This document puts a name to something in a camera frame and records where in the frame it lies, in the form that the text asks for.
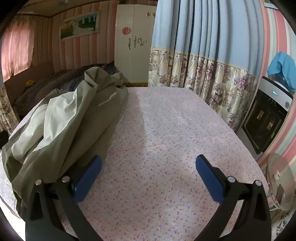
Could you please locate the white wardrobe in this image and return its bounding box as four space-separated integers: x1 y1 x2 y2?
115 3 158 84

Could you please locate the electric fan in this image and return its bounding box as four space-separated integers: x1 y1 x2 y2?
265 153 293 211

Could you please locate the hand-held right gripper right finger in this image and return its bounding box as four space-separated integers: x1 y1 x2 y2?
195 154 271 241

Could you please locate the black water dispenser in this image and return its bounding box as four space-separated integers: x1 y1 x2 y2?
236 76 294 161

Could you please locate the olive and cream jacket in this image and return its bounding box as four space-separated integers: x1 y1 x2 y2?
1 67 129 219

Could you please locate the pink window curtain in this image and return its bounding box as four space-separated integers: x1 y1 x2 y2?
1 15 35 80

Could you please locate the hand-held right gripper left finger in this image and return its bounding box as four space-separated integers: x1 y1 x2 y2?
25 155 103 241

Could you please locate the framed wall picture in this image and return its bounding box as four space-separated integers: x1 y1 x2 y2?
59 11 100 42

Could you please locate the blue cloth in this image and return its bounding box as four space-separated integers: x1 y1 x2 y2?
267 51 296 91

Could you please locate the striped blanket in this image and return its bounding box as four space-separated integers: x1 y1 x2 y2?
55 62 116 91

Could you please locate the blue curtain with floral hem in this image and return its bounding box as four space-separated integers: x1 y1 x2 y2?
148 0 265 132
0 86 20 133

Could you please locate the brown bed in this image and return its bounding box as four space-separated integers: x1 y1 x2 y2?
5 61 116 116

